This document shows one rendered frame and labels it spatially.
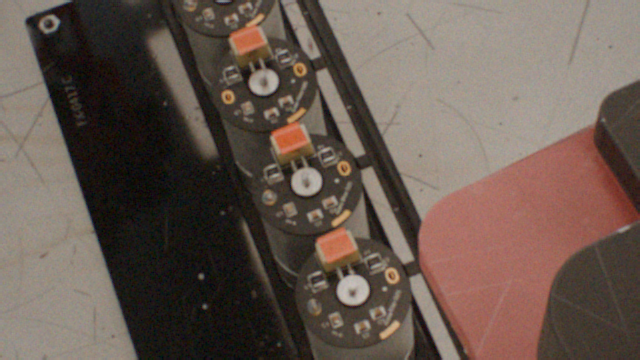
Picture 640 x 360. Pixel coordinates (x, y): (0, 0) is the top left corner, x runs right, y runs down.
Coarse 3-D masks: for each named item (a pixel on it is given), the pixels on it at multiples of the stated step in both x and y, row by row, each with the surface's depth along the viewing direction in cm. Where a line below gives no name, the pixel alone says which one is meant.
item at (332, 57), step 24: (312, 0) 30; (312, 24) 30; (336, 48) 30; (336, 72) 29; (360, 96) 29; (360, 120) 29; (384, 144) 29; (384, 168) 28; (384, 192) 28; (408, 216) 28; (408, 240) 28; (408, 264) 27; (456, 336) 26
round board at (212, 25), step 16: (176, 0) 31; (208, 0) 31; (240, 0) 31; (256, 0) 31; (272, 0) 30; (192, 16) 30; (208, 16) 30; (224, 16) 30; (240, 16) 30; (256, 16) 30; (208, 32) 30; (224, 32) 30
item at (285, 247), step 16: (320, 176) 28; (304, 192) 28; (320, 192) 28; (352, 224) 29; (272, 240) 29; (288, 240) 28; (304, 240) 28; (288, 256) 30; (304, 256) 29; (288, 272) 31
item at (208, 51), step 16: (224, 0) 30; (272, 16) 31; (192, 32) 31; (272, 32) 31; (192, 48) 32; (208, 48) 31; (224, 48) 31; (208, 64) 32; (208, 80) 33; (208, 96) 34
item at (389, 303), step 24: (360, 240) 28; (312, 264) 27; (360, 264) 27; (384, 264) 27; (312, 288) 27; (384, 288) 27; (408, 288) 27; (336, 312) 27; (360, 312) 27; (384, 312) 27; (336, 336) 27; (360, 336) 27; (384, 336) 27
